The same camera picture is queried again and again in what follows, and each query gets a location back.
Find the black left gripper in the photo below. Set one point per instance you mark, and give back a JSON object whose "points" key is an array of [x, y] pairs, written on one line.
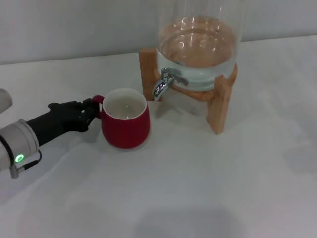
{"points": [[54, 121]]}

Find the red ceramic cup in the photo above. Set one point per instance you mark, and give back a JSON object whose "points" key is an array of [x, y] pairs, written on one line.
{"points": [[126, 131]]}

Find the chrome faucet tap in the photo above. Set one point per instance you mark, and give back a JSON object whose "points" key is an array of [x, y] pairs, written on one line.
{"points": [[161, 86]]}

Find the glass water dispenser jar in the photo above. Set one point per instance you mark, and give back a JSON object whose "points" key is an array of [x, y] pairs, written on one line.
{"points": [[198, 49]]}

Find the wooden dispenser stand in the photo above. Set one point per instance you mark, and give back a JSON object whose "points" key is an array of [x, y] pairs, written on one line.
{"points": [[219, 109]]}

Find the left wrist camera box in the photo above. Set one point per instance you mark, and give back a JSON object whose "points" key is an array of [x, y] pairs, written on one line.
{"points": [[4, 101]]}

